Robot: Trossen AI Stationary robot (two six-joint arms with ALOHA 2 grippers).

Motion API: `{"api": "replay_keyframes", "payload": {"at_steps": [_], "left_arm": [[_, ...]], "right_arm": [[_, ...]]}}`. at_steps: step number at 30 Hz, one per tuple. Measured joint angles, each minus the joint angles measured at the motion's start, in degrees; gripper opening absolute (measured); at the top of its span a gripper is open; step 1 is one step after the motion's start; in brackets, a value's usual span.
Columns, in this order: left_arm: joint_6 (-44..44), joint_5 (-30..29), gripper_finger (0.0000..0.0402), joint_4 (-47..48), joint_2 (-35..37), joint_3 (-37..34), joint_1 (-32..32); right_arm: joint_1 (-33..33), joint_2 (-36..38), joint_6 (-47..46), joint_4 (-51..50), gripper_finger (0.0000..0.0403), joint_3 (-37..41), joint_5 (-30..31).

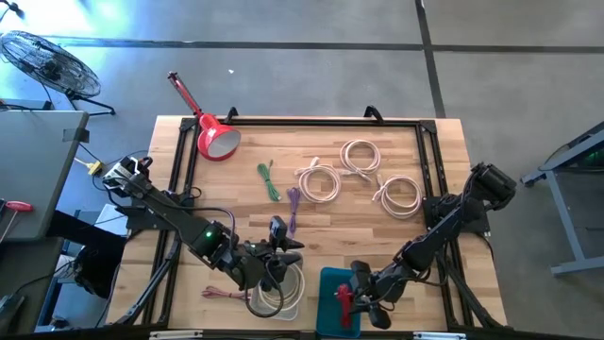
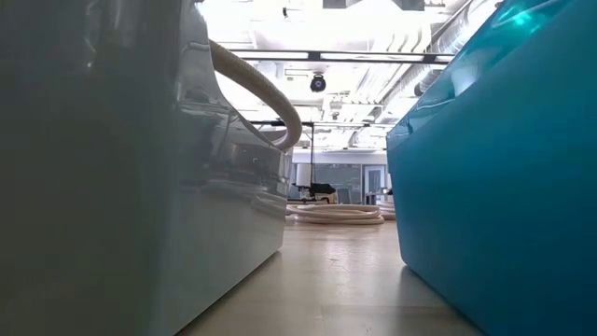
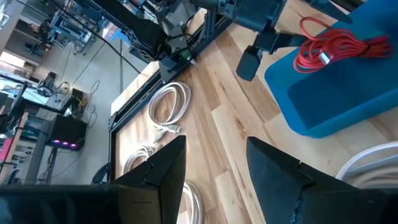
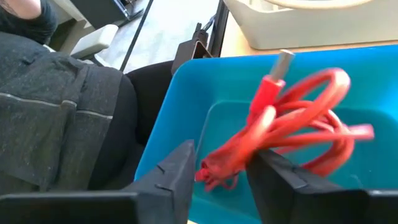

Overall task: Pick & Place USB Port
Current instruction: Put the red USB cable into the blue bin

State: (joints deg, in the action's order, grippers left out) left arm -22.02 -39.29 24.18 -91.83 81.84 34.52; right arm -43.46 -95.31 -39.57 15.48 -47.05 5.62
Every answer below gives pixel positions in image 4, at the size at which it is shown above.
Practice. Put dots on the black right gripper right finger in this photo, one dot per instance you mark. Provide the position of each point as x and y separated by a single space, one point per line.
286 193

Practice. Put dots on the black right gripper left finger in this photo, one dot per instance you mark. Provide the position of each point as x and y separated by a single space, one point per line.
161 193

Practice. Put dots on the blue plastic bin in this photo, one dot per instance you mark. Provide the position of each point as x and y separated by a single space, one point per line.
192 99

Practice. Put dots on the person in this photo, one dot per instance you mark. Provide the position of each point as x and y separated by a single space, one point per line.
46 109

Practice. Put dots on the white plastic bin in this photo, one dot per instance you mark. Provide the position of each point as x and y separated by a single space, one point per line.
311 28

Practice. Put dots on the grey chair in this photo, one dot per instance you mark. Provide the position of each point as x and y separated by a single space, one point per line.
96 39

